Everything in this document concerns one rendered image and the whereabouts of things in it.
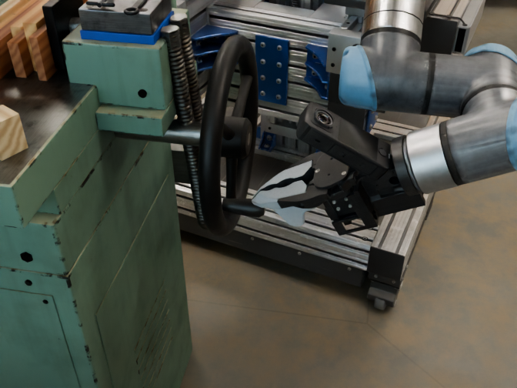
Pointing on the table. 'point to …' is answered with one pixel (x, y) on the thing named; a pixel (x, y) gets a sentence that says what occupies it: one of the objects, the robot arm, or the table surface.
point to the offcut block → (11, 133)
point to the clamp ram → (61, 25)
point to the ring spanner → (134, 8)
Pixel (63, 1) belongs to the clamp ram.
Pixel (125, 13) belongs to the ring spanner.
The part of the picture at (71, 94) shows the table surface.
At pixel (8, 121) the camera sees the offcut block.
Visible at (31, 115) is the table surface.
